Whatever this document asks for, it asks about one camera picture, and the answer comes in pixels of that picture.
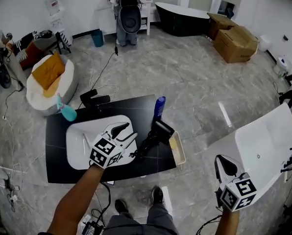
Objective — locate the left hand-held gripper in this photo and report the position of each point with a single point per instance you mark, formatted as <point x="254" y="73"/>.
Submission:
<point x="104" y="153"/>

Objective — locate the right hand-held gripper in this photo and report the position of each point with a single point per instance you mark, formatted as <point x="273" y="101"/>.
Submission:
<point x="237" y="192"/>

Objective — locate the black hair dryer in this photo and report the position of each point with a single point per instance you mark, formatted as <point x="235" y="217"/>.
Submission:
<point x="158" y="133"/>

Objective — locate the person's right forearm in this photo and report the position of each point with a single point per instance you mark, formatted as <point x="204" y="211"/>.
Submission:
<point x="228" y="223"/>

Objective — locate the person's left forearm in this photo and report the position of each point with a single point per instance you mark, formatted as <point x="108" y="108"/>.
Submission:
<point x="80" y="199"/>

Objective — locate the white sink basin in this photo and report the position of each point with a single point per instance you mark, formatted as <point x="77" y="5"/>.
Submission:
<point x="76" y="141"/>

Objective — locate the black sink counter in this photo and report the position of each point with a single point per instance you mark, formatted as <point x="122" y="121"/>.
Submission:
<point x="57" y="160"/>

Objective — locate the blue bottle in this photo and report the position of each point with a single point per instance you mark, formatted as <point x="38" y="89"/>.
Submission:
<point x="159" y="106"/>

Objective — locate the beige plastic tray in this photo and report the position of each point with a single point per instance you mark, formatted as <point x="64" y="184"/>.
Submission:
<point x="179" y="150"/>

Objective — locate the white bathtub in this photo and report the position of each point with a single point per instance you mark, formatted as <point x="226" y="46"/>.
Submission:
<point x="266" y="141"/>

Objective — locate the teal spray bottle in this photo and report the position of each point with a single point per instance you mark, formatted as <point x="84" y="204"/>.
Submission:
<point x="68" y="111"/>

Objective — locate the person's right black shoe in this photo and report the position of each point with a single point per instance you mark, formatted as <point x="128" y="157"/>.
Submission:
<point x="157" y="195"/>

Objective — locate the person's black shoe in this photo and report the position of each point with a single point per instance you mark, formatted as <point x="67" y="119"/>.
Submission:
<point x="157" y="195"/>
<point x="121" y="205"/>

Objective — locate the person's left black shoe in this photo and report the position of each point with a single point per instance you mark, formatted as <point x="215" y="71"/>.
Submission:
<point x="121" y="205"/>

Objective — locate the person's grey trousers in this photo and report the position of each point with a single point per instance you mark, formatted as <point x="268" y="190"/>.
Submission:
<point x="158" y="220"/>

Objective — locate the white beanbag chair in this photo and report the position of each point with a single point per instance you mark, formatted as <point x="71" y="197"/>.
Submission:
<point x="38" y="94"/>

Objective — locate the orange cushion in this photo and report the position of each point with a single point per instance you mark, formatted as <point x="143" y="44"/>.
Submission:
<point x="49" y="71"/>

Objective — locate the teal waste bin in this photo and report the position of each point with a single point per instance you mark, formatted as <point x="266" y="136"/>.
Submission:
<point x="97" y="38"/>

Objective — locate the black power adapter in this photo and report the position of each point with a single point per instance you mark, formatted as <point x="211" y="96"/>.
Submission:
<point x="92" y="227"/>

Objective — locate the black folding chair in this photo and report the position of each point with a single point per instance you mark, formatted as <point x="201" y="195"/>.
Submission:
<point x="62" y="41"/>

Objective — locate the white side table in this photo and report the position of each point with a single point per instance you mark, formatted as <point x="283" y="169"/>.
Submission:
<point x="146" y="13"/>

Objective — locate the large cardboard box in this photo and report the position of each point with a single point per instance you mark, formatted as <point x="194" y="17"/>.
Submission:
<point x="234" y="45"/>

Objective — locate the black bathtub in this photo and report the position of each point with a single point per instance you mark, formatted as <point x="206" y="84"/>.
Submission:
<point x="177" y="21"/>

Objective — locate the white waste bin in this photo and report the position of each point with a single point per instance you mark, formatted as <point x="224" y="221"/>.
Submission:
<point x="264" y="43"/>

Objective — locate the white water dispenser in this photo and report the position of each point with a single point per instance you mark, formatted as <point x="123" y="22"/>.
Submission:
<point x="55" y="11"/>

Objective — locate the small cardboard box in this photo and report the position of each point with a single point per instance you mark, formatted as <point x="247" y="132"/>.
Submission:
<point x="219" y="23"/>

